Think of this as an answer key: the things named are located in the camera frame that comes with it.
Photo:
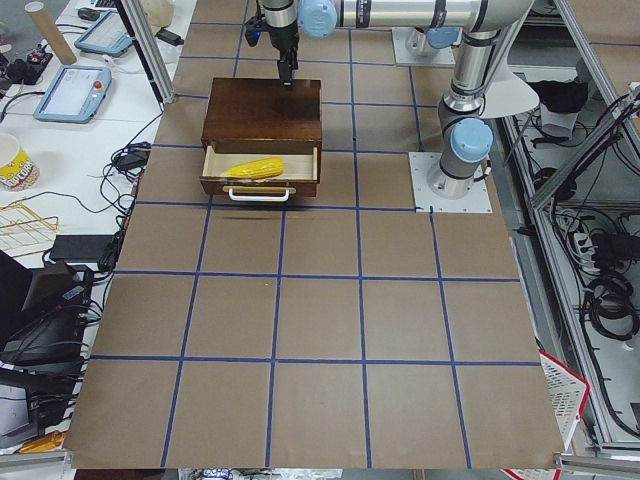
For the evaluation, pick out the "beige baseball cap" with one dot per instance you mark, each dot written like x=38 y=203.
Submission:
x=159 y=13

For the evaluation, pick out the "white red plastic basket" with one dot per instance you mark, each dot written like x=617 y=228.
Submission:
x=569 y=394

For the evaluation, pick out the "teach pendant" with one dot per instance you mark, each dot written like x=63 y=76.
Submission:
x=107 y=35
x=74 y=95

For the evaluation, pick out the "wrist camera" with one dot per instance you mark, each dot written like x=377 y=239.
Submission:
x=253 y=28

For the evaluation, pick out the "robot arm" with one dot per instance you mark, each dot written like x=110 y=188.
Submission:
x=483 y=29

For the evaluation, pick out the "cardboard tube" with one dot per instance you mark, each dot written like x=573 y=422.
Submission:
x=42 y=19

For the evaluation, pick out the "gold wire rack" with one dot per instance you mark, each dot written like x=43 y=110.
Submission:
x=25 y=232

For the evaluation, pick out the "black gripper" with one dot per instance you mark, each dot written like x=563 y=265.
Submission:
x=283 y=37

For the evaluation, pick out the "dark wooden drawer cabinet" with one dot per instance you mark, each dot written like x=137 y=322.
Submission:
x=246 y=114

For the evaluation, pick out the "black power adapter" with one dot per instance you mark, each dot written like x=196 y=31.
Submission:
x=169 y=37

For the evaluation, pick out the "wooden drawer with white handle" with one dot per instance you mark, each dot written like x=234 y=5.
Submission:
x=300 y=178

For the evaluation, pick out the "far teach pendant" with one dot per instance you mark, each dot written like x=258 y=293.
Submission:
x=107 y=35

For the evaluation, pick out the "aluminium frame post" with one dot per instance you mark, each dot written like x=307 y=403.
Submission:
x=137 y=26

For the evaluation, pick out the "near teach pendant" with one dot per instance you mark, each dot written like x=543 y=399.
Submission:
x=74 y=95

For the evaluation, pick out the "yellow corn cob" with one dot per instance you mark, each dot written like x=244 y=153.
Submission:
x=257 y=169

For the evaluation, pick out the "paper popcorn cup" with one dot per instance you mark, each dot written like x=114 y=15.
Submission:
x=18 y=171

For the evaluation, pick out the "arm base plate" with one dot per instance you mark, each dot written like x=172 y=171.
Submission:
x=425 y=47
x=434 y=192

